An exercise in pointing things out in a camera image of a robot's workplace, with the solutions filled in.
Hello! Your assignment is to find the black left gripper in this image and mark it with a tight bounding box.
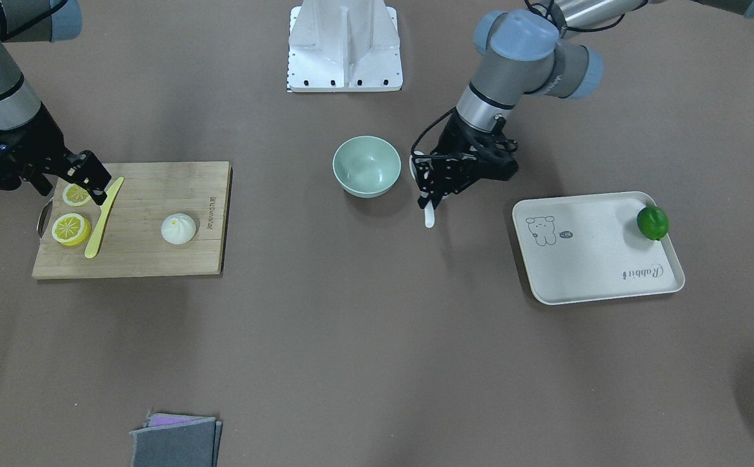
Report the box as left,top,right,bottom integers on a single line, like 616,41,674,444
412,109,519,209

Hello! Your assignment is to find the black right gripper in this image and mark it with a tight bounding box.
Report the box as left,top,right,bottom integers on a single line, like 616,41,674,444
0,104,111,205

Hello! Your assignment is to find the white ceramic spoon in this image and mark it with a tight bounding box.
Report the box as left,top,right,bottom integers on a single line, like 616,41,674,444
409,151,435,230

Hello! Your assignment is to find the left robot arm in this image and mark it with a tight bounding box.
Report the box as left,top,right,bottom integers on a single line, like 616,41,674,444
409,1,650,216

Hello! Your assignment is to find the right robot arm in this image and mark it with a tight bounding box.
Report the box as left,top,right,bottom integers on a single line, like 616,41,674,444
0,1,111,205

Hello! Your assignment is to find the mint green bowl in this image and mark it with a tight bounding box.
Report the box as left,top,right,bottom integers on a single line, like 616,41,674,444
332,136,401,198

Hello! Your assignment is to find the white steamed bun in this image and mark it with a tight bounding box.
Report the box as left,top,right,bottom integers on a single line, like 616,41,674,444
160,213,198,245

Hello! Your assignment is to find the lower lemon slice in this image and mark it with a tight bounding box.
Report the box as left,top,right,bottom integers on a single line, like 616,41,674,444
62,184,93,208

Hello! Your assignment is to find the yellow plastic knife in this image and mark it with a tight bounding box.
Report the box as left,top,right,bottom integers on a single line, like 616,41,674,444
84,177,125,258

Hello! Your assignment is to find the upper lemon half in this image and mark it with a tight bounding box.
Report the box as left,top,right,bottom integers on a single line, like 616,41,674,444
50,213,92,247

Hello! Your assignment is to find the bamboo cutting board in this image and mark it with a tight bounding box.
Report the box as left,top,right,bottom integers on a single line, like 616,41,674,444
32,162,232,279

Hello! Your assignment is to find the beige rabbit print tray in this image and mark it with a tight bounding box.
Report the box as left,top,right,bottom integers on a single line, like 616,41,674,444
511,191,685,305

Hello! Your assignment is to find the green lime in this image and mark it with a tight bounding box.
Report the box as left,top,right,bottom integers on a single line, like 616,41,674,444
636,204,670,241

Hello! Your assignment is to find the grey folded cloth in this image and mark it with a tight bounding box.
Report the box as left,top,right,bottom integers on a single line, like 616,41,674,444
130,413,223,466

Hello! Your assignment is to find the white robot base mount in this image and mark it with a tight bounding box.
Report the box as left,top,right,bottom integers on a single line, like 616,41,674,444
286,1,404,93

